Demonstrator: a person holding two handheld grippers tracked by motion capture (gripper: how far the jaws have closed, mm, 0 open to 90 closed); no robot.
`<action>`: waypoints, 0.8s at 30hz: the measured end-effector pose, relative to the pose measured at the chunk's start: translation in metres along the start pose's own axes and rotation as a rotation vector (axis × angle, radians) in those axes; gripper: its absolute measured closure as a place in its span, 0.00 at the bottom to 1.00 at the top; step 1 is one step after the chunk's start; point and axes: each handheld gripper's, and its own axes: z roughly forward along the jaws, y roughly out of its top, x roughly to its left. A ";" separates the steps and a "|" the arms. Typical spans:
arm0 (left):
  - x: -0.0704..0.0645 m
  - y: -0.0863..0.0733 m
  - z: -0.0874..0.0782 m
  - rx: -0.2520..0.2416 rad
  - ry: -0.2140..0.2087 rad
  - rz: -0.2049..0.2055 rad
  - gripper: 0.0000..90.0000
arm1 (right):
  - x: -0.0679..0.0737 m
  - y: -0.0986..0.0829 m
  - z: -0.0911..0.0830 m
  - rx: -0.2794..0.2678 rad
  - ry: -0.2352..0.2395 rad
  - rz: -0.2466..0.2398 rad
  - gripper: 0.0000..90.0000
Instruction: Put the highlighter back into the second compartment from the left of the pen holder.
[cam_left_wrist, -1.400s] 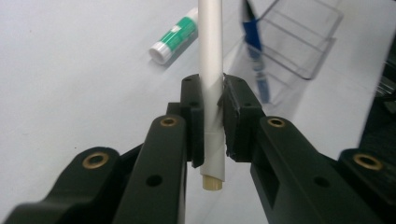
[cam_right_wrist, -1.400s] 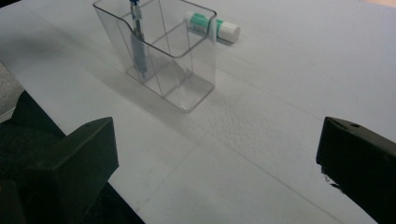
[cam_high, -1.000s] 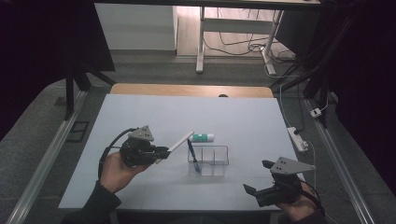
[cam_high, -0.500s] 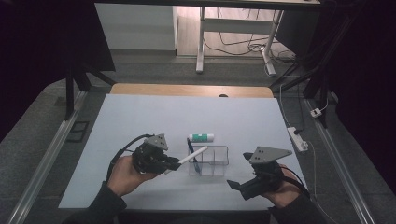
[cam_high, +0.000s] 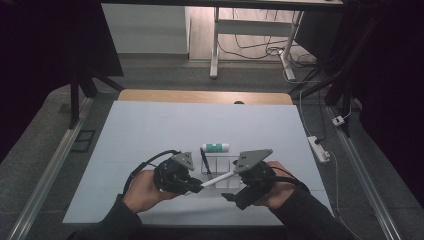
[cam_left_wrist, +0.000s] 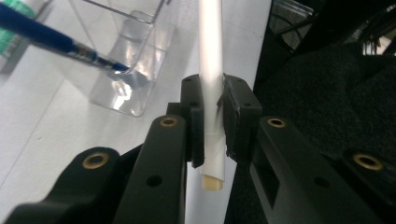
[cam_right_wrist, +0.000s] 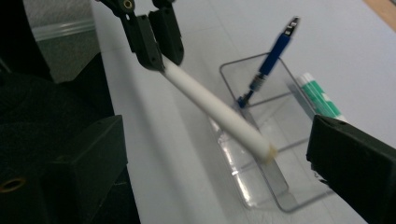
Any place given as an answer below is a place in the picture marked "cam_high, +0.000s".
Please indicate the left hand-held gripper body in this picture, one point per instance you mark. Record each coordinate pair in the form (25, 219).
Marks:
(171, 176)

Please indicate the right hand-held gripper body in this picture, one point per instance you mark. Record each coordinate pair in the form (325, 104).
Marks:
(255, 163)

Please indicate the white pen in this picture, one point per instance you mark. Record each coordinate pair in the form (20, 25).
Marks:
(218, 180)

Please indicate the person's left hand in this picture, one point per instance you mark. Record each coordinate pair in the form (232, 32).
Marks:
(143, 191)

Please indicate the person's right hand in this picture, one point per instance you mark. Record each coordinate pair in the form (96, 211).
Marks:
(281, 190)

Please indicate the green and white glue stick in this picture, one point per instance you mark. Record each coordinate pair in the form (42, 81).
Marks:
(216, 147)

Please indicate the pale blue table mat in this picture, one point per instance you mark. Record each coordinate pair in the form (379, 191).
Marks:
(150, 130)

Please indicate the white power strip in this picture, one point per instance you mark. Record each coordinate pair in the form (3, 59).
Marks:
(318, 149)

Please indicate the black plug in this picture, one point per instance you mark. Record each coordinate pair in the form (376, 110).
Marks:
(319, 140)

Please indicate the wooden table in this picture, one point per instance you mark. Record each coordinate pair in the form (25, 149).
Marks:
(200, 96)

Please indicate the small white adapter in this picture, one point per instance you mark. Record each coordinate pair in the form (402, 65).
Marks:
(338, 120)

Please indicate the dark floor plate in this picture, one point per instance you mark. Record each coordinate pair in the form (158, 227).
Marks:
(83, 140)

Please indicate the black metal stand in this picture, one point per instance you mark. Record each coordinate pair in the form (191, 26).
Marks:
(340, 86)
(75, 100)

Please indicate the white cabinet panel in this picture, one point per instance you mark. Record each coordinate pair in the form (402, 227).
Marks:
(143, 28)

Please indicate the aluminium rail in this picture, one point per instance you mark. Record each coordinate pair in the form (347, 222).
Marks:
(363, 176)
(50, 166)

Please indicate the white desk frame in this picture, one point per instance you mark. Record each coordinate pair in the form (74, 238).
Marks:
(253, 27)

